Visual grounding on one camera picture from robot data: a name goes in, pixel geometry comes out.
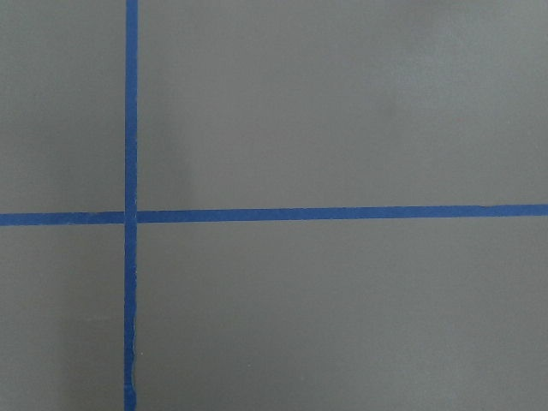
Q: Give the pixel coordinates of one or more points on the brown paper table cover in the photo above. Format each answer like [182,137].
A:
[273,205]

